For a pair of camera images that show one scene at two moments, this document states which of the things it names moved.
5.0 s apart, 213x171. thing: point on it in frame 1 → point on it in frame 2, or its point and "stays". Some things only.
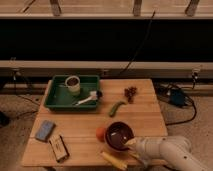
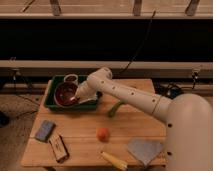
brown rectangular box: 59,148 stays
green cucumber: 115,105 stays
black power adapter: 177,97 stays
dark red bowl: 117,134 → 63,93
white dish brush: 94,96 stays
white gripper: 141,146 → 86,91
